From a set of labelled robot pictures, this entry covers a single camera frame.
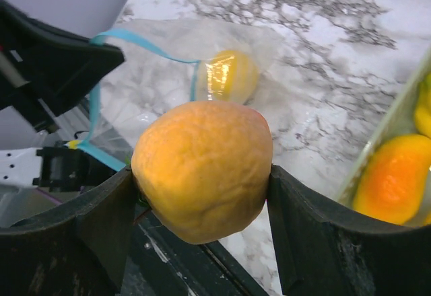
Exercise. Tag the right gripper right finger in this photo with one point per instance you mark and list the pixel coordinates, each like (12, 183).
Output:
(325, 248)

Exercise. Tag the clear zip top bag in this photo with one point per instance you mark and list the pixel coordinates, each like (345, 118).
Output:
(155, 52)

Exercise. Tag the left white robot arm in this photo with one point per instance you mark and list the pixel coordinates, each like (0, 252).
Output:
(57, 168)

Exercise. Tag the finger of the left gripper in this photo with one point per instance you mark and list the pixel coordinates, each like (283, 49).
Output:
(46, 71)

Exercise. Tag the yellow banana bunch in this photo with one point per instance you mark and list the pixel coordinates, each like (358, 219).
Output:
(422, 111)

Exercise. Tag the orange yellow peach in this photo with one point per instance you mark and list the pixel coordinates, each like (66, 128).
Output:
(204, 168)

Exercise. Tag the pale green plastic basket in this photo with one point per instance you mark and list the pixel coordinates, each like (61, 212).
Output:
(397, 121)

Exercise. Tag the yellow orange mango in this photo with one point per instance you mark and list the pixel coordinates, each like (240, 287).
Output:
(393, 183)

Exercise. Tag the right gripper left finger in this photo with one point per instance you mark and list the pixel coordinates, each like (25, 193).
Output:
(77, 248)

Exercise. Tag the yellow lemon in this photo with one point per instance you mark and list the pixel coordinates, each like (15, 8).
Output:
(231, 76)

